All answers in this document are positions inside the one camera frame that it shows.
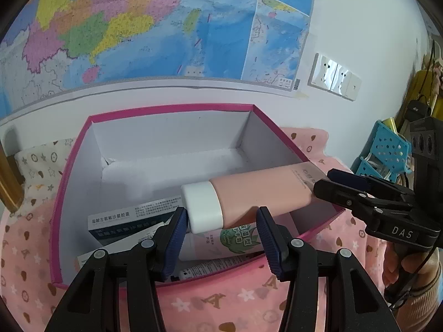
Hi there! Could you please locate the person's right hand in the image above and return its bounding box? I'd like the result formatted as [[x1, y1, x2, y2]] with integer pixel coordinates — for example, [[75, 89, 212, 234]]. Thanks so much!
[[382, 240, 437, 293]]

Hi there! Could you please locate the large pink tube white cap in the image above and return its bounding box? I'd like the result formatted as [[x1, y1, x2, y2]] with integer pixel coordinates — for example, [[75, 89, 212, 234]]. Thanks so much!
[[181, 164, 324, 234]]

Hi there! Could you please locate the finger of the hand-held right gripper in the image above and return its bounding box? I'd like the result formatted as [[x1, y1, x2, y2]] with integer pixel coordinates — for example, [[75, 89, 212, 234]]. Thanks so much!
[[327, 168, 416, 201], [312, 179, 416, 230]]

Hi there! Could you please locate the blue and white medicine box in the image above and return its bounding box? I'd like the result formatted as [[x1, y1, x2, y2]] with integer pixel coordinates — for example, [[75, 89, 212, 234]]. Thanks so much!
[[87, 196, 182, 250]]

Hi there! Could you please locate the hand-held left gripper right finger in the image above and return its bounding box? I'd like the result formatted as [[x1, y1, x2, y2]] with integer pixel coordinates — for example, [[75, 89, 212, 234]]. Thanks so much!
[[256, 206, 395, 332]]

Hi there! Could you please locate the colourful wall map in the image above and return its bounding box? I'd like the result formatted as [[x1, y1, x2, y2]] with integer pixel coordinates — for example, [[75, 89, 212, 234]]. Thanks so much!
[[0, 0, 319, 118]]

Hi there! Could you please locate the pink tube with green print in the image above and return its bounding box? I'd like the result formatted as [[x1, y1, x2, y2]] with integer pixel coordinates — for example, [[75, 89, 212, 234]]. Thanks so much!
[[180, 224, 264, 261]]

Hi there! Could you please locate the pink cardboard box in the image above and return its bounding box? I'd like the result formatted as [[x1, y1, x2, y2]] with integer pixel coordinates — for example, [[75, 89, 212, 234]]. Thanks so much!
[[50, 103, 347, 289]]

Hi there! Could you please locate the pink printed tablecloth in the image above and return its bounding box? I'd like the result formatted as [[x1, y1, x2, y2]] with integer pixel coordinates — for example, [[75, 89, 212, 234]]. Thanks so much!
[[0, 126, 416, 332]]

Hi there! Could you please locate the person's right forearm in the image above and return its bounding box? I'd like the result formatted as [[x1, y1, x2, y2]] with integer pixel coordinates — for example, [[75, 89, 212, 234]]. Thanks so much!
[[398, 259, 443, 319]]

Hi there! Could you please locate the small white tube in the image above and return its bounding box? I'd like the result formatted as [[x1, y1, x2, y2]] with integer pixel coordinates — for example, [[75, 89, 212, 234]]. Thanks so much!
[[171, 256, 250, 282]]

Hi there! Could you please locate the yellow bag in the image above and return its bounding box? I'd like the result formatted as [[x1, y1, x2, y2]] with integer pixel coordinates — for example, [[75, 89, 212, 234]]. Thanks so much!
[[403, 69, 443, 135]]

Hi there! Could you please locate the white patterned cloth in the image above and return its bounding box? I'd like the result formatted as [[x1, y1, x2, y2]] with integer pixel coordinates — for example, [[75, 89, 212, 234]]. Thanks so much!
[[14, 138, 75, 208]]

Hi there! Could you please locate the white wall switch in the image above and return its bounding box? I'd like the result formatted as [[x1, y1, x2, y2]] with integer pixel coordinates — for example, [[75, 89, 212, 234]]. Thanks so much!
[[344, 72, 362, 102]]

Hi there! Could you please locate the white wall socket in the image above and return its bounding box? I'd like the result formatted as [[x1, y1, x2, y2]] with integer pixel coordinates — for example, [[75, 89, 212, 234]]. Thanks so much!
[[330, 64, 352, 95], [308, 53, 338, 89]]

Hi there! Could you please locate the blue plastic basket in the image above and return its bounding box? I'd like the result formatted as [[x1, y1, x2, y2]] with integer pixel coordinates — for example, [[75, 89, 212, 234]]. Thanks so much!
[[356, 119, 414, 184]]

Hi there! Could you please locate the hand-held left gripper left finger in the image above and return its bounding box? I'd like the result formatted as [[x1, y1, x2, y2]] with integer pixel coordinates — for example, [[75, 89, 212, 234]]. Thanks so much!
[[43, 207, 189, 332]]

